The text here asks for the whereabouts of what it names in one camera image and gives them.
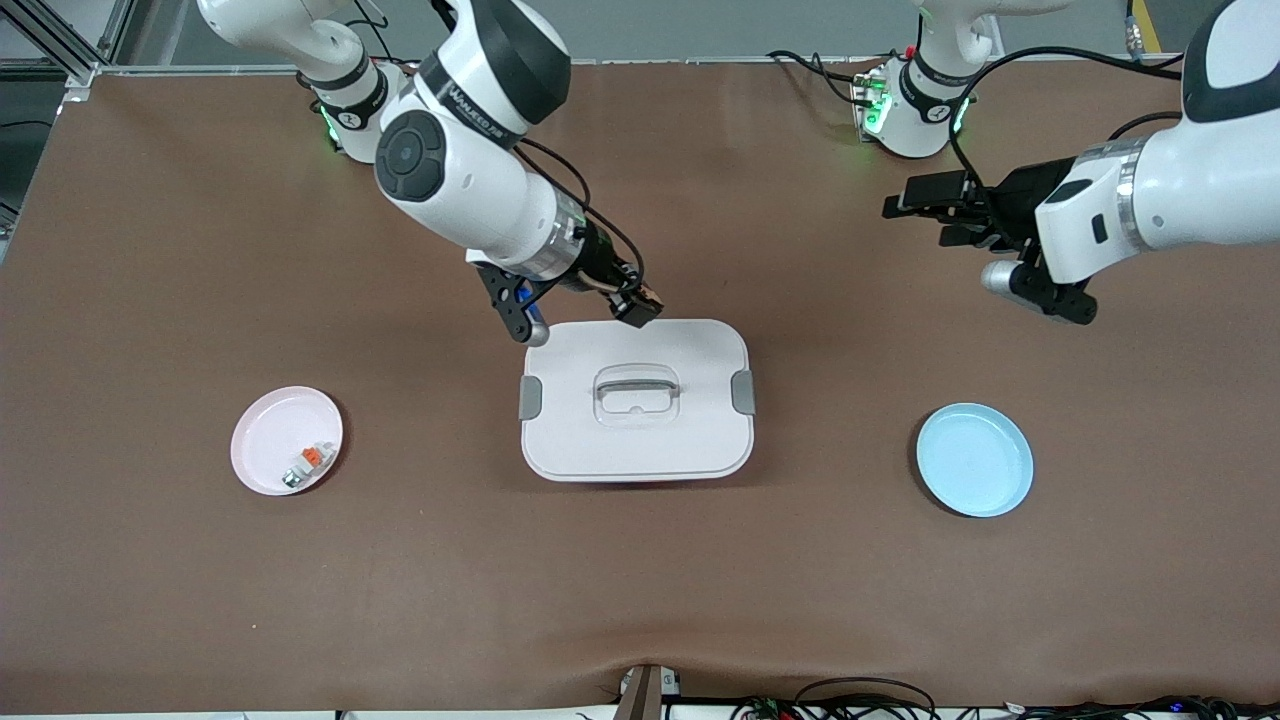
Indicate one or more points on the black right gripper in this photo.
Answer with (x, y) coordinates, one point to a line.
(601, 264)

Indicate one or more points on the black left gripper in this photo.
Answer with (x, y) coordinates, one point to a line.
(1020, 190)

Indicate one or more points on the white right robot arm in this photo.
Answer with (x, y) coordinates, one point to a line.
(450, 190)

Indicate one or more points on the white lidded storage box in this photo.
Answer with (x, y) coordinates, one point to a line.
(640, 440)

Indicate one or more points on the light blue round plate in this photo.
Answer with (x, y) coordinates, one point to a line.
(975, 460)

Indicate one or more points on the clear table edge strip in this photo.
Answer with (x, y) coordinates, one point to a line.
(700, 63)

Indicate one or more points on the small silver metal part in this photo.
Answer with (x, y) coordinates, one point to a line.
(292, 479)

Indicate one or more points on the pink round plate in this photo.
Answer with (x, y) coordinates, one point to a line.
(275, 440)

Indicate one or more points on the metal table clamp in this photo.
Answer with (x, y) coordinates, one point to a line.
(645, 695)

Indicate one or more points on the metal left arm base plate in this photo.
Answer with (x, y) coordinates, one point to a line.
(862, 100)

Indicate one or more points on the aluminium frame profile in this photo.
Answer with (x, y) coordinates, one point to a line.
(70, 55)

